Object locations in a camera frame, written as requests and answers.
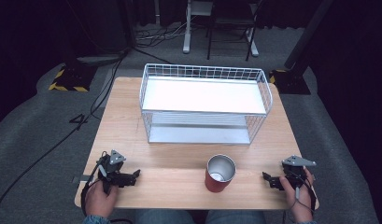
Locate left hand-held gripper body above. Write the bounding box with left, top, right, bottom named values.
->
left=96, top=149, right=131, bottom=196

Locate white metal desk frame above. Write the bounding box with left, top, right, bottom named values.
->
left=182, top=0, right=261, bottom=58

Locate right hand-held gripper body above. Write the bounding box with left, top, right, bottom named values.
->
left=281, top=154, right=318, bottom=191

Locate red cup with metal inside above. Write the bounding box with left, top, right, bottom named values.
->
left=205, top=153, right=237, bottom=193

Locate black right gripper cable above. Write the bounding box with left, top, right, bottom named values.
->
left=282, top=169, right=318, bottom=224

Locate person's right hand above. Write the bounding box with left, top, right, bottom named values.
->
left=278, top=167, right=316, bottom=224

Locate person's leg in jeans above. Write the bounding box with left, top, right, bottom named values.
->
left=206, top=209, right=268, bottom=224
left=134, top=208, right=196, bottom=224

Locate person's left leg in jeans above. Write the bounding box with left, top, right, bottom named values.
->
left=134, top=208, right=196, bottom=224

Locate person's right leg in jeans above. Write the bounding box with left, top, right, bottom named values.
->
left=206, top=209, right=268, bottom=224

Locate bundle of floor cables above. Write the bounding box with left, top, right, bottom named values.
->
left=134, top=18, right=192, bottom=49

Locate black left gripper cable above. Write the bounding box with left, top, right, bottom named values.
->
left=79, top=150, right=108, bottom=217

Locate white wire shelf rack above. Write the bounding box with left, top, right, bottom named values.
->
left=138, top=63, right=274, bottom=146

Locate long black floor cable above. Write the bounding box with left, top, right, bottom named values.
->
left=0, top=50, right=128, bottom=217

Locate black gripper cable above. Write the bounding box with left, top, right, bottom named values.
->
left=79, top=150, right=108, bottom=217
left=282, top=169, right=318, bottom=224

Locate black yellow striped stand base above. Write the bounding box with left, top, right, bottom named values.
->
left=48, top=63, right=99, bottom=93
left=268, top=67, right=312, bottom=95

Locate black slanted stand pole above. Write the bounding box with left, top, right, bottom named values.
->
left=283, top=0, right=335, bottom=71

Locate person's left hand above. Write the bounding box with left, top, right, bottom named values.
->
left=84, top=179, right=120, bottom=219

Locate black folding chair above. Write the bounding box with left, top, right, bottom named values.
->
left=205, top=0, right=260, bottom=62

